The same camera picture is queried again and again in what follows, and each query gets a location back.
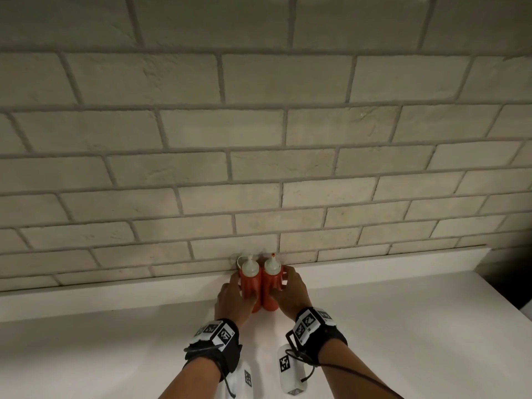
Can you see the person's left hand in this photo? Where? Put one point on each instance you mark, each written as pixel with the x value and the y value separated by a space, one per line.
pixel 230 303

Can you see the person's right forearm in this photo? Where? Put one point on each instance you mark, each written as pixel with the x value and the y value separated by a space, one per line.
pixel 357 378

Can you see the black left wristband with markers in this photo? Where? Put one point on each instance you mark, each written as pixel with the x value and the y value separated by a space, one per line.
pixel 216 340

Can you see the red squeeze bottle white tip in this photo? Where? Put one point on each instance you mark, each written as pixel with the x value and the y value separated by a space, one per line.
pixel 250 282

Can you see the person's right hand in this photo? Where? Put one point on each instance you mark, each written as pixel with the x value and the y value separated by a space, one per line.
pixel 295 295

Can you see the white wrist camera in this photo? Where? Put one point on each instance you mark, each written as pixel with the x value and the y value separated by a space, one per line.
pixel 243 380
pixel 289 369

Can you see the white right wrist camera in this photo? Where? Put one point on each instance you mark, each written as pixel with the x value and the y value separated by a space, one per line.
pixel 289 369

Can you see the person's left forearm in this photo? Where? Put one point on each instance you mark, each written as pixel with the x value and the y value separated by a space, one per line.
pixel 191 382

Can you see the white countertop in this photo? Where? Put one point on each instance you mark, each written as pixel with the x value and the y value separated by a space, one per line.
pixel 415 328

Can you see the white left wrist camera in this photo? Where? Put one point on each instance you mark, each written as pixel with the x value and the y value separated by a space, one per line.
pixel 243 380

